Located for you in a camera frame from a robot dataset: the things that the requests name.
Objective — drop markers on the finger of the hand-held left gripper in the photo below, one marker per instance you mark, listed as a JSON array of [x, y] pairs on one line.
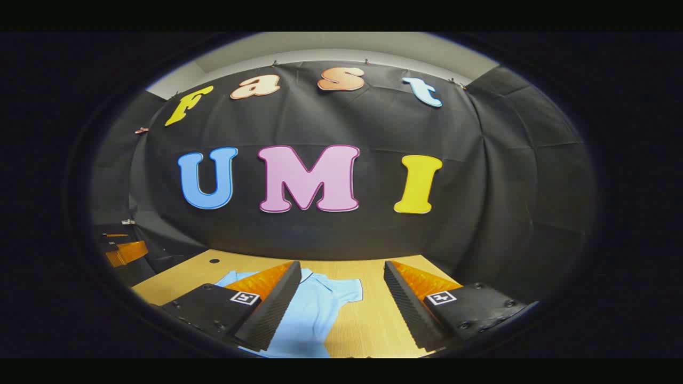
[[127, 252]]

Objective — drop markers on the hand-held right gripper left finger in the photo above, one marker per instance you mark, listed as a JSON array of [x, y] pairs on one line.
[[272, 314]]

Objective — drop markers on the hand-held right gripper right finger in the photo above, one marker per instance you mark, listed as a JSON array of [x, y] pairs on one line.
[[411, 314]]

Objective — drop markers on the light blue T-shirt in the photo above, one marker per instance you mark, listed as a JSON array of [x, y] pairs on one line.
[[315, 309]]

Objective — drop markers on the black backdrop cloth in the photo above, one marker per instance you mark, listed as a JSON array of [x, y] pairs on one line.
[[373, 122]]

